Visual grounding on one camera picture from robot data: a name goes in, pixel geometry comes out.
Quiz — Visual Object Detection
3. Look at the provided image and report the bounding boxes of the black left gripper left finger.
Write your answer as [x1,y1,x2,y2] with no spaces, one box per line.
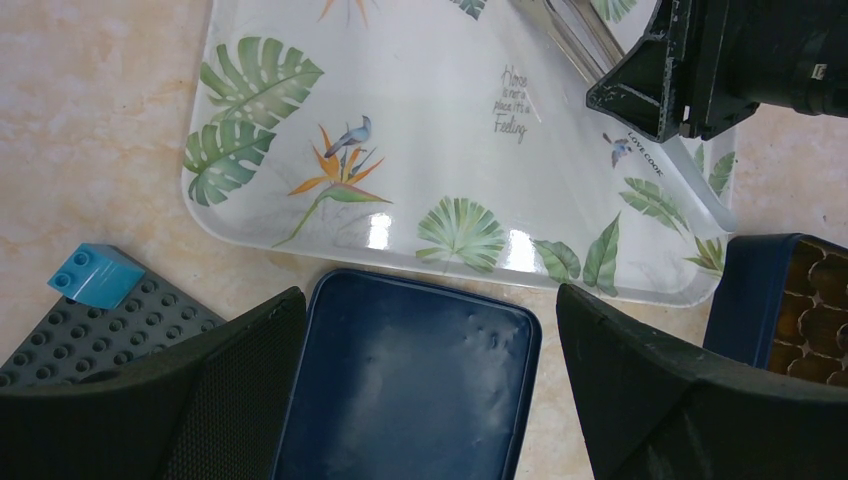
[1,287,307,479]

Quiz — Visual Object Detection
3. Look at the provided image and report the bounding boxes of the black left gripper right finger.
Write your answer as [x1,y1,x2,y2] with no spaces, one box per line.
[556,284,847,479]

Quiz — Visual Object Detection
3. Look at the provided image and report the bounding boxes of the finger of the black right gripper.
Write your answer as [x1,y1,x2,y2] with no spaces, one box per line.
[586,0,693,143]

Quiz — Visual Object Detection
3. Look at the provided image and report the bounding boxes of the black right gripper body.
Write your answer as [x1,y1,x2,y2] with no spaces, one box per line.
[682,1,847,140]

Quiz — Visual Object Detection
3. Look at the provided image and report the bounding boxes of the silver metal tongs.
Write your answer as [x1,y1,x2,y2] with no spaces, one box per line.
[511,1,737,237]

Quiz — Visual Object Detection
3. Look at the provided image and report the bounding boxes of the blue chocolate box with insert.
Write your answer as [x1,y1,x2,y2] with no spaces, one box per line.
[703,233,847,387]

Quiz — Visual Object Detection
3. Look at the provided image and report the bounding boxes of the grey building baseplate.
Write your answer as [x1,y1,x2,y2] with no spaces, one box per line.
[1,271,226,393]

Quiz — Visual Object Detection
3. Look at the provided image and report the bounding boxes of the dark blue box lid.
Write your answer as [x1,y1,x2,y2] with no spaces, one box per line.
[272,269,542,479]

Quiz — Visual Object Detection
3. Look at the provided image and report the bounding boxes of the light blue toy brick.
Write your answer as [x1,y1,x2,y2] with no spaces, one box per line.
[47,243,145,310]

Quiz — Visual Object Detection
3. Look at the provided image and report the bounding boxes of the white leaf-print tray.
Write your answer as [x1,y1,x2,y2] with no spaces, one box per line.
[182,1,736,306]

